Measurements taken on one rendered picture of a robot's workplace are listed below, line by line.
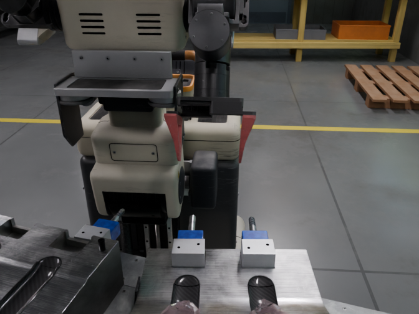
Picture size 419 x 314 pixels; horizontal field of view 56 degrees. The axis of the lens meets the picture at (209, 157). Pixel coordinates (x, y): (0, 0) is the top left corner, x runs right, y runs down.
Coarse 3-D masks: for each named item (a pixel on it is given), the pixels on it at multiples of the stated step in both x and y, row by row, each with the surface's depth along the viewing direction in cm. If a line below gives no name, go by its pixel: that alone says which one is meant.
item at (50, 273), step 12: (36, 264) 56; (48, 264) 57; (60, 264) 57; (24, 276) 55; (36, 276) 56; (48, 276) 55; (12, 288) 53; (24, 288) 54; (36, 288) 54; (0, 300) 51; (12, 300) 52; (24, 300) 52; (0, 312) 50; (12, 312) 50
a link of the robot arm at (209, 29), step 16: (240, 0) 62; (192, 16) 62; (208, 16) 54; (224, 16) 54; (240, 16) 65; (192, 32) 54; (208, 32) 54; (224, 32) 54; (208, 48) 54; (224, 48) 56
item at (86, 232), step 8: (120, 216) 78; (96, 224) 73; (104, 224) 73; (112, 224) 73; (80, 232) 69; (88, 232) 69; (96, 232) 69; (104, 232) 69; (112, 232) 72; (88, 240) 68
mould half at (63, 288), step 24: (0, 216) 67; (0, 240) 61; (24, 240) 61; (48, 240) 61; (96, 240) 61; (0, 264) 57; (24, 264) 57; (72, 264) 57; (96, 264) 57; (120, 264) 63; (0, 288) 53; (48, 288) 53; (72, 288) 53; (96, 288) 57; (120, 288) 64; (24, 312) 50; (48, 312) 50; (72, 312) 52; (96, 312) 58
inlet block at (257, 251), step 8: (248, 232) 67; (256, 232) 67; (264, 232) 67; (248, 240) 63; (256, 240) 63; (264, 240) 63; (272, 240) 63; (248, 248) 61; (256, 248) 61; (264, 248) 61; (272, 248) 61; (248, 256) 60; (256, 256) 60; (264, 256) 60; (272, 256) 60; (248, 264) 61; (256, 264) 61; (264, 264) 61; (272, 264) 61
